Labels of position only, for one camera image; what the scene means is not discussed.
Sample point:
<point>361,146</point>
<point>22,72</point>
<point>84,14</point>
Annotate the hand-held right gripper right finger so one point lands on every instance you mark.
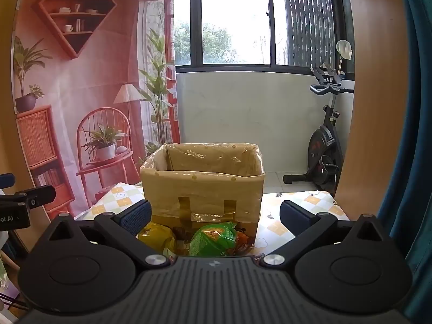
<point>293,219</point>

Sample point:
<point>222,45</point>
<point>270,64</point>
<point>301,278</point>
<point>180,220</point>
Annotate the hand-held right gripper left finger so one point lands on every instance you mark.
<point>136,216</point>

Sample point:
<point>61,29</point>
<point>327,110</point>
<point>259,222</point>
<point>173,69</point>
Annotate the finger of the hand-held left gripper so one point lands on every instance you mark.
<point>6,180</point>
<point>33,196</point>

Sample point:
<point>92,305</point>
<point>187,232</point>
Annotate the yellow snack bag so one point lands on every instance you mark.
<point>157,238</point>

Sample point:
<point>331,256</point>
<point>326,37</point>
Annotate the cardboard box with plastic liner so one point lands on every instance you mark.
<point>202,189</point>

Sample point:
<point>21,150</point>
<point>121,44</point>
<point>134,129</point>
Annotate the green snack bag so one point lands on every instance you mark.
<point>211,239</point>

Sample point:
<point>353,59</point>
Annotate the black exercise bike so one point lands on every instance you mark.
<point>320,141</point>

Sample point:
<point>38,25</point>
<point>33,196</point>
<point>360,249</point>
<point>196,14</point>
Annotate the printed room backdrop cloth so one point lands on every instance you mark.
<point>84,91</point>

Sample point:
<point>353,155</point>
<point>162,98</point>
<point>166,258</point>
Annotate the brown wooden board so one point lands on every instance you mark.
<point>371,108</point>

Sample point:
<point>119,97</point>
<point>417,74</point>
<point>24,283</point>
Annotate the blue curtain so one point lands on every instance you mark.
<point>418,108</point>

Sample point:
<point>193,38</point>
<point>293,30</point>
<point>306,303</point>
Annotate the white mannequin head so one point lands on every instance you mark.
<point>344,49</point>

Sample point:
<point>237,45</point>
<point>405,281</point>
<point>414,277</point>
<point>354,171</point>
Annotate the grey lattice screen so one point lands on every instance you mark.
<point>310,17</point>

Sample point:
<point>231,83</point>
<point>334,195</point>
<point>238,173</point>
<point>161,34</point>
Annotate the dark framed window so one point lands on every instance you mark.
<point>236,23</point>

